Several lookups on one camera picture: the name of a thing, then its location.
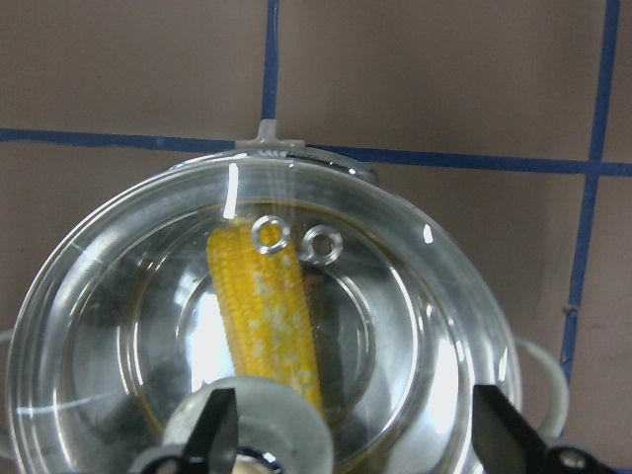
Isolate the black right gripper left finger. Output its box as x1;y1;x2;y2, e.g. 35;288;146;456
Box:
128;388;238;474

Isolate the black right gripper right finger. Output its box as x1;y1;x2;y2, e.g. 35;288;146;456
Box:
471;385;614;474

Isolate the yellow corn cob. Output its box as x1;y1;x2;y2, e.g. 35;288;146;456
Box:
206;216;324;412

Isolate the glass pot lid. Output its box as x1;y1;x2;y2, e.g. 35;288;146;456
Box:
4;157;522;474

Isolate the pale green steel pot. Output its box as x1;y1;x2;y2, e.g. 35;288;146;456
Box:
0;118;570;474

